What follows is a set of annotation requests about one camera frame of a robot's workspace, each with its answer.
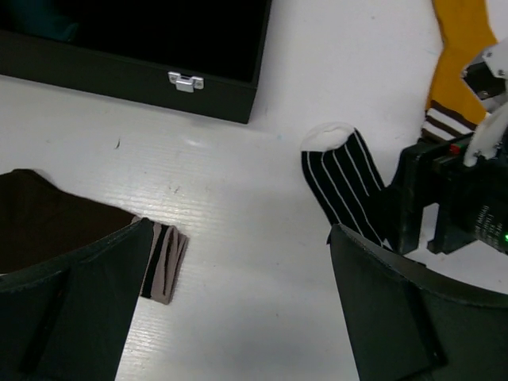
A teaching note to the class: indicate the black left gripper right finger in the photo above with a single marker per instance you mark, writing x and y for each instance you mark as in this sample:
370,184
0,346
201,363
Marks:
406,322

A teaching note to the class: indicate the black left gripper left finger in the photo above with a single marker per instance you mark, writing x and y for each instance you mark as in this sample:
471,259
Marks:
68,318

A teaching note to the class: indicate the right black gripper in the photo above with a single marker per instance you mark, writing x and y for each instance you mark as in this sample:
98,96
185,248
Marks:
472,200

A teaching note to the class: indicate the black white striped ankle sock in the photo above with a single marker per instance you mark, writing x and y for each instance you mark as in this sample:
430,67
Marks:
340,171

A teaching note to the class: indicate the teal sock with red heel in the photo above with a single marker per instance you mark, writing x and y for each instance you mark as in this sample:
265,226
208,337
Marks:
45,19

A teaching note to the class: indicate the mustard yellow striped sock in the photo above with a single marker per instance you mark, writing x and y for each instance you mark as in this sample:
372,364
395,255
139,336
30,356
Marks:
451,109

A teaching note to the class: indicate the brown pink striped sock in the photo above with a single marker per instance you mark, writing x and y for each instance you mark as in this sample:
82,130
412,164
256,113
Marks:
39,222

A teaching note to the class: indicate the black glass-lid display box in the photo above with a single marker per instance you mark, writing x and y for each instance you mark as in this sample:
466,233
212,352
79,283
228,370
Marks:
201,57

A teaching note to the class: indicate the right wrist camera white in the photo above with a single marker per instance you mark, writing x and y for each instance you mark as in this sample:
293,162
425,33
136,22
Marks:
486,77

